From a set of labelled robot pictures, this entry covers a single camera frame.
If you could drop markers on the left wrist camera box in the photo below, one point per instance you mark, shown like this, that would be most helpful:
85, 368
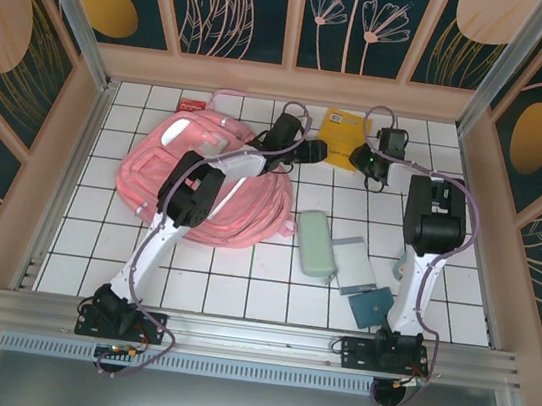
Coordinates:
287, 127

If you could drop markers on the small pale blue item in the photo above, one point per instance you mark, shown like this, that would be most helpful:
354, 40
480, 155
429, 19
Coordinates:
399, 269

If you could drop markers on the yellow book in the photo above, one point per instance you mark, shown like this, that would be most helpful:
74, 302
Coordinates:
341, 132

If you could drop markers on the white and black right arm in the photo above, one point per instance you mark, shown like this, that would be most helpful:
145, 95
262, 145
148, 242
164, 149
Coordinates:
435, 221

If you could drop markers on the pale green pencil case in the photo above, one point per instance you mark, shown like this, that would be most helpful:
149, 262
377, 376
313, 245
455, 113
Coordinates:
314, 244

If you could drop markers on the dark wall panel pink flowers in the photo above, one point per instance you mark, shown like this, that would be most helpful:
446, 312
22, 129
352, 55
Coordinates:
344, 41

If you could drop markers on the white and blue notebook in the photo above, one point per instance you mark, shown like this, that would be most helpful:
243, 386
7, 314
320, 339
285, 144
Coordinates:
355, 270

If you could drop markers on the small teal notebook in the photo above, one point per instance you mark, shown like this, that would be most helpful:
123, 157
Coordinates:
370, 308

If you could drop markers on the pink student backpack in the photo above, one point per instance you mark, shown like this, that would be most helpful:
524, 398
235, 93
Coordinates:
255, 211

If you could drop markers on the aluminium frame post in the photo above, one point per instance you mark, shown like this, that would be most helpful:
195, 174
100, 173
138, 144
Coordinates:
508, 59
71, 8

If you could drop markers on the dark wall panel fern leaves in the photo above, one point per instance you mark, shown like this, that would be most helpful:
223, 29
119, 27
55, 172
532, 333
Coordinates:
218, 4

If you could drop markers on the slotted metal strip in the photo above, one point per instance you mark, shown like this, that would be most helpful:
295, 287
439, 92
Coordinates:
247, 374

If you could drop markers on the red plastic packet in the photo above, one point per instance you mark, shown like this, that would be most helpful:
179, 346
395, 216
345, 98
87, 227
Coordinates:
192, 106

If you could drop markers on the dark wall panel pale circle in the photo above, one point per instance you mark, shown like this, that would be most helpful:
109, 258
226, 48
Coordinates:
479, 15

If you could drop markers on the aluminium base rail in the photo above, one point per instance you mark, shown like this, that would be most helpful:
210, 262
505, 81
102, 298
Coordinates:
252, 334

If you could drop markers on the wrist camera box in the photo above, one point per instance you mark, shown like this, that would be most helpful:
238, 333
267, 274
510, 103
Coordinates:
287, 127
393, 140

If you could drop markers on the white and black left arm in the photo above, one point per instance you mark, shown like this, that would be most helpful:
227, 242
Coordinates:
152, 257

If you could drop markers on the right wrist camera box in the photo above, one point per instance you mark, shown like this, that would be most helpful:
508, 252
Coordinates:
393, 140

